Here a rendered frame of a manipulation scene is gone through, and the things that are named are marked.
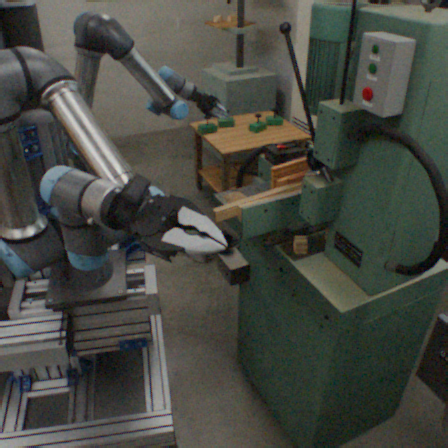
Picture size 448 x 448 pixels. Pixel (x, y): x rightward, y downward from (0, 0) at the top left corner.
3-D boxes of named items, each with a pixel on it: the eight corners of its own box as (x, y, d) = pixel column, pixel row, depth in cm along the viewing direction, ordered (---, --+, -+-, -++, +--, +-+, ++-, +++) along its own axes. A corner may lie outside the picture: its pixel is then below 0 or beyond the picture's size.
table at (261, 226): (334, 165, 184) (336, 151, 181) (386, 197, 161) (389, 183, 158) (201, 197, 161) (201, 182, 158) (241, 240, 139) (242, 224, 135)
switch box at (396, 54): (371, 101, 103) (382, 31, 95) (402, 114, 96) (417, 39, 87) (351, 104, 101) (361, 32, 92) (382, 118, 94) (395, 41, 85)
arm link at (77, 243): (131, 253, 88) (125, 206, 81) (82, 280, 81) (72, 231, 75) (109, 237, 92) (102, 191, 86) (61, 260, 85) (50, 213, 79)
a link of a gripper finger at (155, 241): (198, 236, 65) (152, 218, 69) (195, 230, 64) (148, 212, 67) (182, 263, 63) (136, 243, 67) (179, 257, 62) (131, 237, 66)
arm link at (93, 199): (100, 170, 73) (71, 209, 70) (121, 177, 71) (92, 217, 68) (119, 195, 79) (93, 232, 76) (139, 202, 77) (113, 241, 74)
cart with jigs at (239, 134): (266, 172, 363) (270, 95, 328) (304, 205, 320) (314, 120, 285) (191, 188, 340) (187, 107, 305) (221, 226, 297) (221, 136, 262)
